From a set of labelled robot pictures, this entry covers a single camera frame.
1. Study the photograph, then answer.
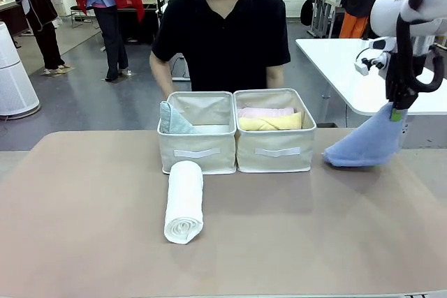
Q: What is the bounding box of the white air purifier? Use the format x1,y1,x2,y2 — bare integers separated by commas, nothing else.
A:
0,21,41,118

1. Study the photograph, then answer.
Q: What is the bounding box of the black background chair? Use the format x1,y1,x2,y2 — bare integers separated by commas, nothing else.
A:
69,4,96,30

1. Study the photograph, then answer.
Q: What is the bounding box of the white table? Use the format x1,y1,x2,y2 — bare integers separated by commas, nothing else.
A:
294,37,447,151

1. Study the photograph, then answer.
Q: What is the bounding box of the black hanging bag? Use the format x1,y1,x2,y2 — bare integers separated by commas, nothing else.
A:
300,0,316,27

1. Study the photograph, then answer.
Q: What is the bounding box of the beige fabric storage box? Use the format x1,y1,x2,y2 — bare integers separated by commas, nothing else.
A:
232,88,318,174
156,91,238,176

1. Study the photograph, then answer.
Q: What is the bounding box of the blue cone towel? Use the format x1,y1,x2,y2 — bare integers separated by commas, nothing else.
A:
321,101,409,169

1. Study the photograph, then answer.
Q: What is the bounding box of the person's right forearm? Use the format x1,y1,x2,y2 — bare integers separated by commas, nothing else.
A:
149,53,176,102

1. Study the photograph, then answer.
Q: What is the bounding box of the person in black shirt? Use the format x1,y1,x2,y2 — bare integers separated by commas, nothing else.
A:
151,0,292,94

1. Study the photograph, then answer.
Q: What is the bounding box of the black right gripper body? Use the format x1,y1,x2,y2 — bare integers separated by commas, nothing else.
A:
384,50,420,104

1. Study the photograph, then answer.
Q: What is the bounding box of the thick black arm hose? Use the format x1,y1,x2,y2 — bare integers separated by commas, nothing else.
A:
393,0,445,94

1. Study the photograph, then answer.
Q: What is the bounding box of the person's left forearm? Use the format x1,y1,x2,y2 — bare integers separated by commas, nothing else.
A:
266,65,285,90

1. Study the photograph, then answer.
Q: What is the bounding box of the person with red shawl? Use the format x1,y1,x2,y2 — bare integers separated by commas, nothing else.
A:
71,0,146,83

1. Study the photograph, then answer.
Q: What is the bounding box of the grey-green cone towel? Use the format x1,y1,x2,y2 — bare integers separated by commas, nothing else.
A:
159,100,198,135

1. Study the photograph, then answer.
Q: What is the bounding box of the person in blue black clothes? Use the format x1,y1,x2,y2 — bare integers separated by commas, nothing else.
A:
6,0,75,76

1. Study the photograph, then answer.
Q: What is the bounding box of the white rolled towel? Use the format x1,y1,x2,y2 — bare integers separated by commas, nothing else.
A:
163,160,205,245

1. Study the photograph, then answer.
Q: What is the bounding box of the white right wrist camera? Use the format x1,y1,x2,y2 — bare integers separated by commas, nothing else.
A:
353,36,398,76

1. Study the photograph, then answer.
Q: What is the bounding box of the background workbench with items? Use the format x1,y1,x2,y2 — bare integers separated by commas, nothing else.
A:
307,0,346,39

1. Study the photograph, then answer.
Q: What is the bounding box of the yellow towel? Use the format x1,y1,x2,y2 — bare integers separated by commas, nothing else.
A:
238,111,303,132

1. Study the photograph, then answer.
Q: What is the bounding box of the pink rolled towel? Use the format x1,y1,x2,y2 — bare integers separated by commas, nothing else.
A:
237,106,296,120

